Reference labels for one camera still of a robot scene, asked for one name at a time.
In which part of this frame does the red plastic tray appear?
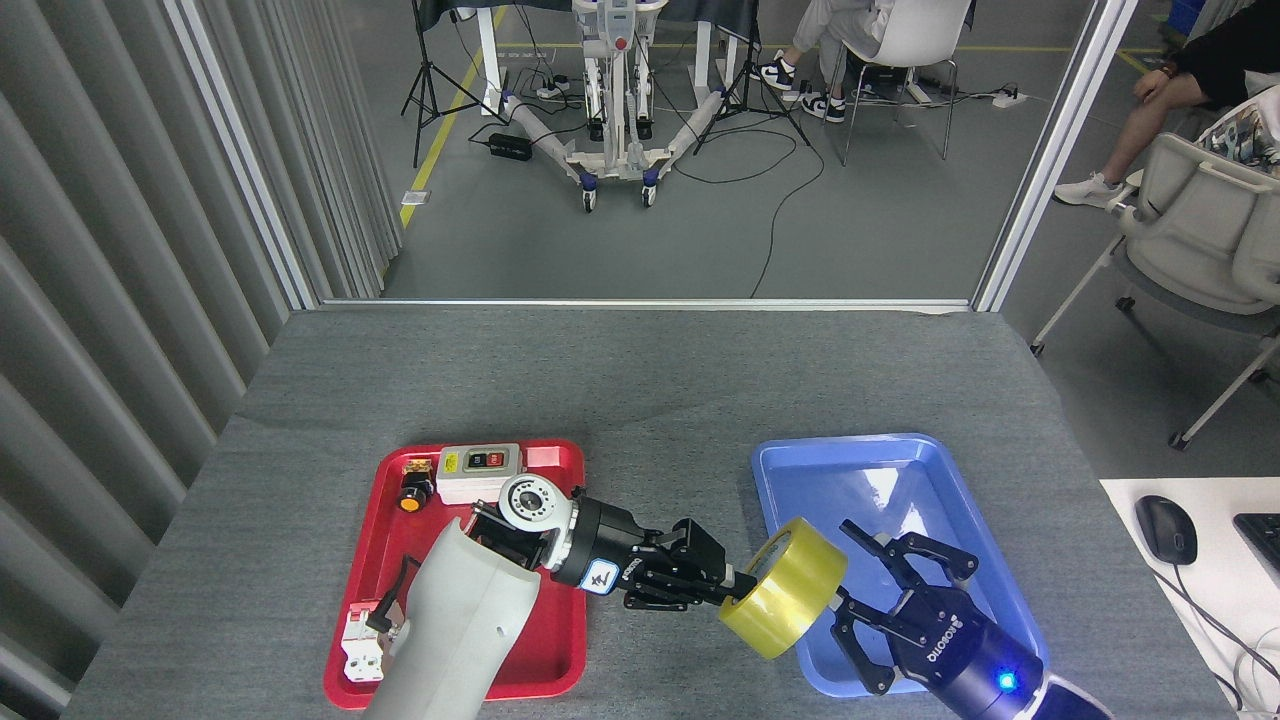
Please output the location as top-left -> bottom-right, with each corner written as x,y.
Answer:
323,439 -> 587,710

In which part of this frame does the person on grey chair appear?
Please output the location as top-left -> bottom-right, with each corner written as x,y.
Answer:
1195,85 -> 1280,179

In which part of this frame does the black mouse cable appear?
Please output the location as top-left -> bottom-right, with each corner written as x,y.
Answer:
1158,563 -> 1280,701

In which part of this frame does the silver post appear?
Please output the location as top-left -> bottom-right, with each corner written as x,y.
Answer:
972,0 -> 1141,313
165,0 -> 321,311

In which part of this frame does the person on white chair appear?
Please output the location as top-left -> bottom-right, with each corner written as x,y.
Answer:
750,0 -> 896,125

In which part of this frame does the white chair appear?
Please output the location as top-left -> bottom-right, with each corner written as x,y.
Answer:
825,0 -> 976,166

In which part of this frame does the black computer mouse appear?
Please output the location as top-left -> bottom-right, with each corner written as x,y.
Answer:
1135,495 -> 1199,567

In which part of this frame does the blue bin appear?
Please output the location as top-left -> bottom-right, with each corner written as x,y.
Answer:
1165,0 -> 1214,39

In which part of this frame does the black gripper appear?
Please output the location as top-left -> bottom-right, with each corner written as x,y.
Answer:
549,496 -> 758,612
829,518 -> 1047,720

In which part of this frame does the silver crossbar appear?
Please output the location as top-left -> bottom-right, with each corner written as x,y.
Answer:
320,298 -> 973,311

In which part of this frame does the black keyboard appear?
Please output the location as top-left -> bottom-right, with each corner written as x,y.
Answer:
1233,512 -> 1280,586

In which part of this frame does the black tripod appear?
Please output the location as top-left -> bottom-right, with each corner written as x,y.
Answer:
693,0 -> 813,156
401,0 -> 501,169

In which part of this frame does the person with bare legs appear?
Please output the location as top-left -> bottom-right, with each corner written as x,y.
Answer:
1053,0 -> 1280,211

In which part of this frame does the white circuit breaker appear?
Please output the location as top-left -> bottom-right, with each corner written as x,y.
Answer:
343,598 -> 403,684

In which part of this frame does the grey office chair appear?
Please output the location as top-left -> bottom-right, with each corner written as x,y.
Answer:
1030,133 -> 1280,451

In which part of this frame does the white wheeled stand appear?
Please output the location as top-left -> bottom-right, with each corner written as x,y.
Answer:
500,0 -> 726,213

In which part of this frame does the yellow tape roll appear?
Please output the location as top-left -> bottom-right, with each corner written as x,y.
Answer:
718,516 -> 849,662

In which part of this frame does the grey switch box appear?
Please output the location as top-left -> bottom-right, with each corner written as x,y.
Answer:
436,444 -> 525,505

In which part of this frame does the white desk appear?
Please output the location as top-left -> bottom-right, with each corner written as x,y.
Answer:
1100,477 -> 1280,716

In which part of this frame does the black floor cable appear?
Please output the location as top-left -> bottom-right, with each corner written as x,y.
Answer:
670,100 -> 826,299

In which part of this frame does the blue plastic tray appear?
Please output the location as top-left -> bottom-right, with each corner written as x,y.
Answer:
751,433 -> 1036,698

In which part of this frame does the black yellow push button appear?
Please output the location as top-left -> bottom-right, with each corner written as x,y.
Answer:
398,458 -> 437,514

